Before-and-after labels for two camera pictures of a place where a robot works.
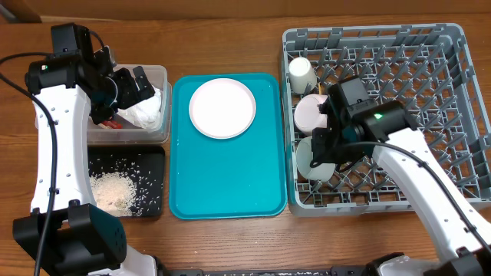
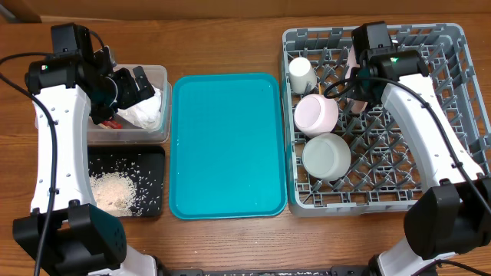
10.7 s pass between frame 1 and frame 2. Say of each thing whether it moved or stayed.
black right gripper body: moved
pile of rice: stayed
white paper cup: stayed
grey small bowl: moved
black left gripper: stayed
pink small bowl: stayed
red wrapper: stayed
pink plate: moved
